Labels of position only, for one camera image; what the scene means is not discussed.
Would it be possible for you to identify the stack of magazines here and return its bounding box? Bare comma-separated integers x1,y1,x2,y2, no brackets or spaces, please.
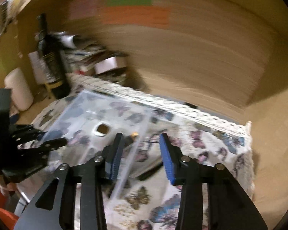
50,32,128,85

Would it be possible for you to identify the white cylindrical container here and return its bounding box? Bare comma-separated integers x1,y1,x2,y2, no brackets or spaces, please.
4,67,34,111

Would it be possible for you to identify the white labelled bottle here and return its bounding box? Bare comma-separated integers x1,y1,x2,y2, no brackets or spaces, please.
28,51,47,85

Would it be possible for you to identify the pink sticky note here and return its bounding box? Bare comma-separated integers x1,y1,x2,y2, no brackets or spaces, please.
68,0,99,20

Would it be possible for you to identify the silver tape roll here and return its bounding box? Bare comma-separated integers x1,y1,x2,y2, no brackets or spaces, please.
94,57,127,75

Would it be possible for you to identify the orange sticky note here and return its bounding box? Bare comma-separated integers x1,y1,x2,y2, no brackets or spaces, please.
99,6,170,29

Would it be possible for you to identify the butterfly print tablecloth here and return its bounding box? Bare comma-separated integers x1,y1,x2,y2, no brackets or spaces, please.
18,74,254,229

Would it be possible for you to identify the dark wine bottle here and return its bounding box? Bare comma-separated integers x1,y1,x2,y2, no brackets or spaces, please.
37,14,71,99

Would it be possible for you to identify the green sticky note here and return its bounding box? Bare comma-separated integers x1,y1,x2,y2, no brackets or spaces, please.
106,0,152,7

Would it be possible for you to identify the clear plastic box lid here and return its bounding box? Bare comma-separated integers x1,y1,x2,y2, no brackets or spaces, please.
41,90,152,199

